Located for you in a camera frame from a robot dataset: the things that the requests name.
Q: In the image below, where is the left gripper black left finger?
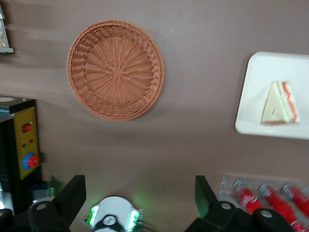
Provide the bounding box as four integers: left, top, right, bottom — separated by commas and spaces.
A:
28, 174, 87, 232

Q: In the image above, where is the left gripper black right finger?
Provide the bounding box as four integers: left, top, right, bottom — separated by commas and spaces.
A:
195, 174, 241, 226

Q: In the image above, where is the triangular white bread sandwich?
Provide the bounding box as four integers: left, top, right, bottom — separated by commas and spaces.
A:
260, 80, 301, 126

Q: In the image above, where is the cream plastic tray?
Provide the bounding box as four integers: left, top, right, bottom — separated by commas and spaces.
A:
235, 51, 309, 140

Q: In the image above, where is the round brown wicker basket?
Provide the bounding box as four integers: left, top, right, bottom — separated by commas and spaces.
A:
66, 19, 165, 121

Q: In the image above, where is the clear acrylic bottle rack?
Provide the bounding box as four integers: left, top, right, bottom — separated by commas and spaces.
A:
218, 174, 309, 232

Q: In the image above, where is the red cola bottle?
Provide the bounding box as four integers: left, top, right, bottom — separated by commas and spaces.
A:
257, 184, 299, 219
232, 180, 265, 215
282, 184, 309, 217
291, 220, 309, 232

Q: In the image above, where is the black food warmer yellow panel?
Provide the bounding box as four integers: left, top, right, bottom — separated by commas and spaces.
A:
0, 96, 44, 216

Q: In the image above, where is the grey slatted snack rack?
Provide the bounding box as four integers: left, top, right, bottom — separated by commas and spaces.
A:
0, 3, 14, 54

